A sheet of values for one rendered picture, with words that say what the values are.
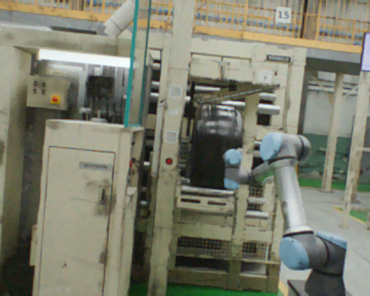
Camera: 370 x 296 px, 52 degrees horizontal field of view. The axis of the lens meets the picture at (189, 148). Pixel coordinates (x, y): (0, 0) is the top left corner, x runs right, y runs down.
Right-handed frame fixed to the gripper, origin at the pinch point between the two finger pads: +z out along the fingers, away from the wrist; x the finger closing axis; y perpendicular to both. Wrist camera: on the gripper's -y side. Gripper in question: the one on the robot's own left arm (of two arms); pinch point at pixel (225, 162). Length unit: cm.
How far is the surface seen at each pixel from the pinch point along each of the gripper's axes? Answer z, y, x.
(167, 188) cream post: 31.7, -19.7, 31.5
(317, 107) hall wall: 933, 224, -388
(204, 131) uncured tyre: 8.5, 17.5, 12.5
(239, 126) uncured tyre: 11.2, 23.1, -8.2
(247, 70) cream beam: 47, 68, -16
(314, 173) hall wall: 952, 22, -402
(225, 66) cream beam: 47, 69, 0
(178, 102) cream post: 25, 36, 30
